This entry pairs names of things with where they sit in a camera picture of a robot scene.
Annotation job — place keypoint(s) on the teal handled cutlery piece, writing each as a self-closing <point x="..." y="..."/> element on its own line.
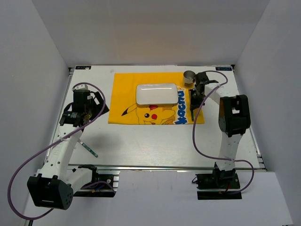
<point x="88" y="148"/>

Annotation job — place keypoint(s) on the aluminium table frame rail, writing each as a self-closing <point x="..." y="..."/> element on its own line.
<point x="143" y="146"/>

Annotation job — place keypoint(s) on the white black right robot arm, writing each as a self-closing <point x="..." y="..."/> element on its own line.
<point x="233" y="118"/>

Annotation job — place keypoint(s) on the yellow Pikachu cloth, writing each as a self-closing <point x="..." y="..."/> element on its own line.
<point x="125" y="110"/>

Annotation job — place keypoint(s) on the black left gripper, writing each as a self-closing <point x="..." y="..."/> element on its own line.
<point x="98" y="107"/>

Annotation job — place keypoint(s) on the white rectangular plate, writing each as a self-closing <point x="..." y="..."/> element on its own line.
<point x="157" y="94"/>

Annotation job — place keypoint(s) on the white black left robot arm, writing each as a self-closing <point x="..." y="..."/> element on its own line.
<point x="53" y="187"/>

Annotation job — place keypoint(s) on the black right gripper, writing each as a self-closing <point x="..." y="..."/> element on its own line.
<point x="194" y="102"/>

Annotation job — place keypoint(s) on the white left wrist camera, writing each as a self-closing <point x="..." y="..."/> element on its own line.
<point x="79" y="87"/>

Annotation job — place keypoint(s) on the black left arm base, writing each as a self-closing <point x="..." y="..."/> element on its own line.
<point x="105" y="186"/>

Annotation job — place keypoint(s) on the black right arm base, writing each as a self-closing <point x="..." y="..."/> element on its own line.
<point x="208" y="189"/>

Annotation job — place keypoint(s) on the metal cup with paper sleeve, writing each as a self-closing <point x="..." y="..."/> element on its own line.
<point x="188" y="78"/>

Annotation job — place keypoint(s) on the knife with teal handle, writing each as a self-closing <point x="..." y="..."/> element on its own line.
<point x="191" y="105"/>

